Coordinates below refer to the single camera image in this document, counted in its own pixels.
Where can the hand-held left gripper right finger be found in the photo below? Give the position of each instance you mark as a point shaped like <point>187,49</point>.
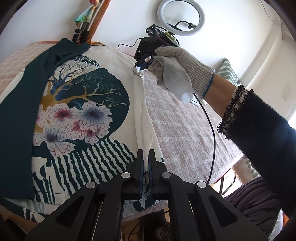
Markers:
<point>151,172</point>

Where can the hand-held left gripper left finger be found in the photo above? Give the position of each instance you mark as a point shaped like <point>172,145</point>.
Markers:
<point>140,172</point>

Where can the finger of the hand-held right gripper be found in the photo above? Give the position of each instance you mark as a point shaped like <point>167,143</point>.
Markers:
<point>138,63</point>
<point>149,63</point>

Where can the white tree print shirt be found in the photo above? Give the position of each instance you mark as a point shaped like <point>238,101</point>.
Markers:
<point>92,97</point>

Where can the person's right hand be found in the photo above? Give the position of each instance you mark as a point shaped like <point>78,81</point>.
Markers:
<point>175,69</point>

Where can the pink checked blanket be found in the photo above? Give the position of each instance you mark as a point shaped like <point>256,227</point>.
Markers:
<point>185,129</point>

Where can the colourful scarf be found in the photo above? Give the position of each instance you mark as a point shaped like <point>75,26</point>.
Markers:
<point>86,11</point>

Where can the green striped pillow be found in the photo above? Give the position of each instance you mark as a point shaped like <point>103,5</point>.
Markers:
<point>230,71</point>

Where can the white leaf print sheet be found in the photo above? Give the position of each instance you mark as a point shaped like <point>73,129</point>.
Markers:
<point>251,168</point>

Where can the person's striped pants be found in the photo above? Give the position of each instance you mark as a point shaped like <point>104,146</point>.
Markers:
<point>254,204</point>

